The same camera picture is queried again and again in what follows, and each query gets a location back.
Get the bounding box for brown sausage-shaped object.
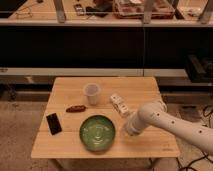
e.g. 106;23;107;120
66;105;87;113

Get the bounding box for wooden table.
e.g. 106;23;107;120
30;76;181;171

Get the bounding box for green ceramic bowl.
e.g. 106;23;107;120
79;115;116;152

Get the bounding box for white carton box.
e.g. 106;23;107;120
110;94;130;117

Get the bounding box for black remote on shelf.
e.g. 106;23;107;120
74;4;85;16

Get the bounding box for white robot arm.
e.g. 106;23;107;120
124;100;213;156

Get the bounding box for basket of items on shelf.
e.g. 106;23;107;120
113;0;175;19

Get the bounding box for black cable on floor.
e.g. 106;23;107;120
175;151;213;171

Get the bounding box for black equipment box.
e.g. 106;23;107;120
185;55;213;83

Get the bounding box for black smartphone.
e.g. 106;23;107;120
46;113;62;135

